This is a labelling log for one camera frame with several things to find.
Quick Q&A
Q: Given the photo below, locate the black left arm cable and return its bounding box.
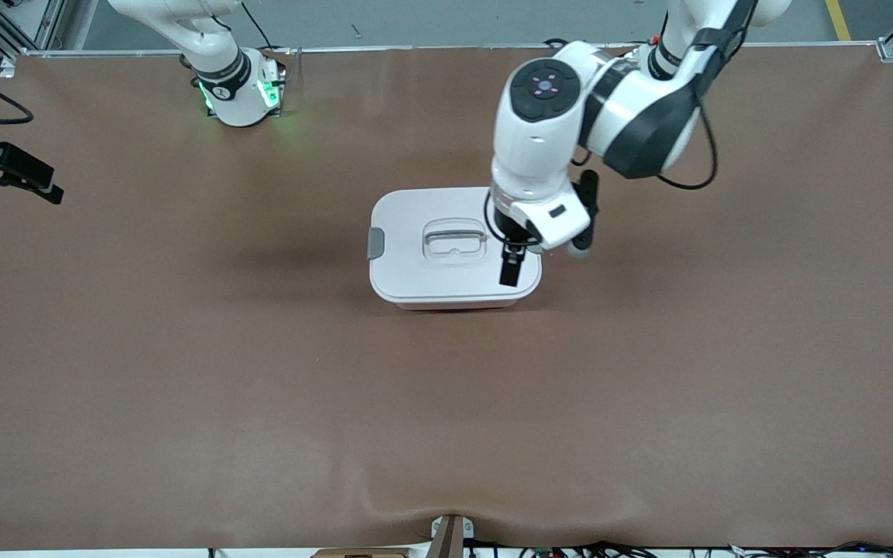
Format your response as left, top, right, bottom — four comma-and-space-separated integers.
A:
485, 0, 761, 249

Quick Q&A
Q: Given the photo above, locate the brown table mat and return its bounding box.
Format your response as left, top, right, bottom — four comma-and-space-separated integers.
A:
0, 43, 893, 553

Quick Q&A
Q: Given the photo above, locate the pink translucent plastic box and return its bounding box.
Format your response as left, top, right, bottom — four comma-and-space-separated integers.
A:
388, 298, 529, 312

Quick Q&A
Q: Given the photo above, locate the white box lid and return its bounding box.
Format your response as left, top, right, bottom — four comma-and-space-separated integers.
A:
369, 188, 543, 305

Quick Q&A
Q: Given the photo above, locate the black right base cable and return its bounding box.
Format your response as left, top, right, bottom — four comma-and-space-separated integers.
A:
241, 0, 281, 55

